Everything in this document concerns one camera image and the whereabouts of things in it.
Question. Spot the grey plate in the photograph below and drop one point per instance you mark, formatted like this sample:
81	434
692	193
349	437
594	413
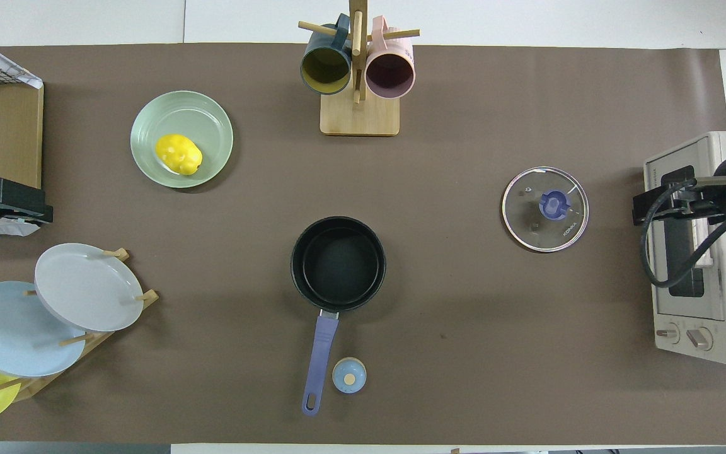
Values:
86	287

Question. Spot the pink mug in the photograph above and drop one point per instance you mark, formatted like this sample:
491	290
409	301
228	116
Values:
390	74

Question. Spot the beige toaster oven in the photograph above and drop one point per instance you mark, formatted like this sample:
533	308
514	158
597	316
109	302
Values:
684	309

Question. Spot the wooden mug tree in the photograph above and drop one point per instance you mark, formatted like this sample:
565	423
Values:
360	120

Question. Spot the dark teal mug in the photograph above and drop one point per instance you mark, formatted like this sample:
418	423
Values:
325	66

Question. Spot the wooden plate rack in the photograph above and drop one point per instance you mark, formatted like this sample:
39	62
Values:
120	254

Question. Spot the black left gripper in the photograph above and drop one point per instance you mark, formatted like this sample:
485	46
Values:
4	191

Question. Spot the brown table mat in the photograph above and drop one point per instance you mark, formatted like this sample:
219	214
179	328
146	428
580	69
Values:
464	315

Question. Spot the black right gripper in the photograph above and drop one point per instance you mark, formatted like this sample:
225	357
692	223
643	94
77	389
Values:
678	178

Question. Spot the light blue plate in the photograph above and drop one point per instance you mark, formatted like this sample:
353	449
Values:
10	334

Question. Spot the yellow potato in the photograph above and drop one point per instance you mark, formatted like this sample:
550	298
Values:
177	153

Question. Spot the glass lid purple knob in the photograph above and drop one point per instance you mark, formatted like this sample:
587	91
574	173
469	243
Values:
527	221

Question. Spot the pale green plate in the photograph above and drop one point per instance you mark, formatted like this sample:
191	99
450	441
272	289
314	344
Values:
208	120

